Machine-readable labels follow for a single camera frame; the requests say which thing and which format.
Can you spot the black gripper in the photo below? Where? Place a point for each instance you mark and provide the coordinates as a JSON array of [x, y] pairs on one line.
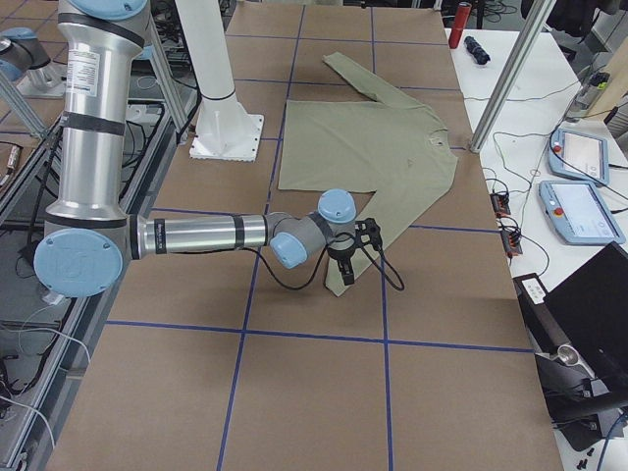
[[340, 253]]

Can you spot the olive green long-sleeve shirt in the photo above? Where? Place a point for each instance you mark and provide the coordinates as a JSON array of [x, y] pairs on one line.
[[388, 145]]

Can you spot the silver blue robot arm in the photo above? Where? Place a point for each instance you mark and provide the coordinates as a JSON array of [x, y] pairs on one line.
[[88, 237], [21, 52]]

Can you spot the orange black connector board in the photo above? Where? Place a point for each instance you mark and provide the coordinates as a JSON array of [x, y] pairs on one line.
[[509, 230]]

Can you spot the white labelled black box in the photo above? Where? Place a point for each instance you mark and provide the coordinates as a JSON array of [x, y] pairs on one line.
[[534, 289]]

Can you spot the lower teach pendant tablet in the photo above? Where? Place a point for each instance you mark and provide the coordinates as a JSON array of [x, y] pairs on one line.
[[578, 214]]

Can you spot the teach pendant tablet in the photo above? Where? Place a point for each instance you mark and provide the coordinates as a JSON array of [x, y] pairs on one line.
[[579, 156], [578, 214]]

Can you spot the black laptop computer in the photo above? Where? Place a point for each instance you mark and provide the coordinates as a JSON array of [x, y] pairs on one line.
[[590, 306]]

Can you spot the upper teach pendant tablet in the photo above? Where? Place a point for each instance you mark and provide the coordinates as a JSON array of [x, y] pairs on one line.
[[579, 156]]

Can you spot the dark blue folded cloth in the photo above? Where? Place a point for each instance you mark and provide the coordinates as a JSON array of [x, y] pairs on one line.
[[477, 52]]

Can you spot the red cylindrical bottle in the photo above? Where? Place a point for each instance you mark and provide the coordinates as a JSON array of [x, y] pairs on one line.
[[459, 23]]

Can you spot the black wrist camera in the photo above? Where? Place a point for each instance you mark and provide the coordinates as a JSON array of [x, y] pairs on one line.
[[368, 232]]

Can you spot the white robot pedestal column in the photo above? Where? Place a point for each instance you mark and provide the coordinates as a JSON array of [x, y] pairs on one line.
[[223, 130]]

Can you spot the aluminium frame post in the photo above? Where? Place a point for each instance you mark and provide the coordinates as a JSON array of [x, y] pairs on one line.
[[523, 45]]

